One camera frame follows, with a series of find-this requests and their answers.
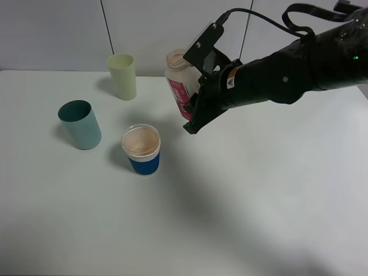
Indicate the clear bottle pink label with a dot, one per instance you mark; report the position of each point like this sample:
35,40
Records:
182,79

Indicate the pale green plastic cup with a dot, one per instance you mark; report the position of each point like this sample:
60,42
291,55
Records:
122,70

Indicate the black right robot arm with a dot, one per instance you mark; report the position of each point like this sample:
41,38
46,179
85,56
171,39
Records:
330,52

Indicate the teal plastic cup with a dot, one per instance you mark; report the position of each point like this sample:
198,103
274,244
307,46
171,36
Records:
81,124

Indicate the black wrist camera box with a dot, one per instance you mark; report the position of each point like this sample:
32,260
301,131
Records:
202,53

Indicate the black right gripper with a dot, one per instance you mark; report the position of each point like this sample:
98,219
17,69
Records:
224,89

